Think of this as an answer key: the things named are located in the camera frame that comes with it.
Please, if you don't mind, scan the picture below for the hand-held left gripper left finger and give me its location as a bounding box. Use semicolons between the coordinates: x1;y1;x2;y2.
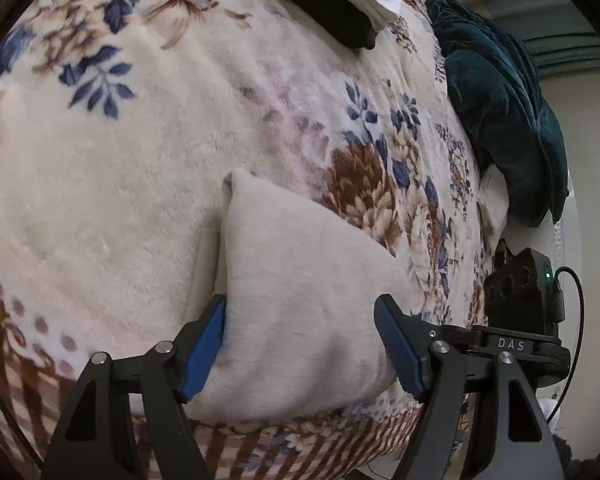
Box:
40;294;228;480

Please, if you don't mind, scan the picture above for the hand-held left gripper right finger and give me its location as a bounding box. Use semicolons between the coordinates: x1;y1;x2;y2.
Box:
373;294;566;480

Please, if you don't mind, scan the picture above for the beige long-sleeve shirt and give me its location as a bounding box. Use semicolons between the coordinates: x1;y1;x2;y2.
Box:
192;167;416;423

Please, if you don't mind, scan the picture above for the floral plush blanket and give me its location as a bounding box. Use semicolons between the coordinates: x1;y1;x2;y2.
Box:
0;0;511;480

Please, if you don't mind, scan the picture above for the teal plush duvet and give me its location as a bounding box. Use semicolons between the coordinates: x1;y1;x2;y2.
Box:
426;0;570;228

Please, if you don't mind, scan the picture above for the grey-blue striped curtain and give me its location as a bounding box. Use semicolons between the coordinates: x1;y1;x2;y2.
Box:
425;0;600;81

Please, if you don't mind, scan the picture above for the black folded garment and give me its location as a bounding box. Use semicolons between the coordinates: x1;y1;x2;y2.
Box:
229;0;379;51

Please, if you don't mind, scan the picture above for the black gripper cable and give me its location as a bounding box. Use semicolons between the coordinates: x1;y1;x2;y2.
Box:
545;267;586;411

